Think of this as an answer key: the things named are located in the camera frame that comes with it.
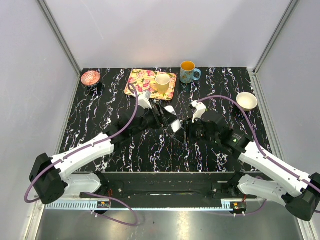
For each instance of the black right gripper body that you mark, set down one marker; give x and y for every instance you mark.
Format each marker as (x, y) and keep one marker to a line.
(194, 134)

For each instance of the pink patterned bowl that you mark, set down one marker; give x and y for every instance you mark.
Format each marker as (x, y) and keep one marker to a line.
(90, 78)

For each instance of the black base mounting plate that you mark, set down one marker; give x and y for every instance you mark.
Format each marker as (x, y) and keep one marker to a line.
(146, 190)

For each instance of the floral serving tray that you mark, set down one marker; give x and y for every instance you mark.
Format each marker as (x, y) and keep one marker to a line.
(145, 80)

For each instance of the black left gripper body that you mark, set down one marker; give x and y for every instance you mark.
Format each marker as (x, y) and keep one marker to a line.
(158, 122)

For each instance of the yellow mug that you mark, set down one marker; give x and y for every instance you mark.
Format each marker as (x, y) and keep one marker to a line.
(160, 83)

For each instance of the white remote control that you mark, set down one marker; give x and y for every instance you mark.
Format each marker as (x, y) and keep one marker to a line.
(170, 109)

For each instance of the blue patterned mug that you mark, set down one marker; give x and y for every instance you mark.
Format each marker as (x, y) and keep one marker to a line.
(189, 72)

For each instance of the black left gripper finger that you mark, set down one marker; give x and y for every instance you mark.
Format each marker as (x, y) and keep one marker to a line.
(175, 126)
(169, 114)

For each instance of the cream bowl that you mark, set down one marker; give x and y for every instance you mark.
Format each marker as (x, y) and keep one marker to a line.
(247, 101)

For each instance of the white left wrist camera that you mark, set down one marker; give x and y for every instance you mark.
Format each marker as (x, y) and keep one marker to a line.
(144, 99)

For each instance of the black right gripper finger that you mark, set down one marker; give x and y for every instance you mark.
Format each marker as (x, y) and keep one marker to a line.
(185, 124)
(180, 137)

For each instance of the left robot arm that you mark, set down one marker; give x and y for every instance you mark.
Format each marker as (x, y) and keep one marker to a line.
(49, 174)

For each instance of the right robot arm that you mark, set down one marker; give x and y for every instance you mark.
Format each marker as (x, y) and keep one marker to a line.
(297, 191)

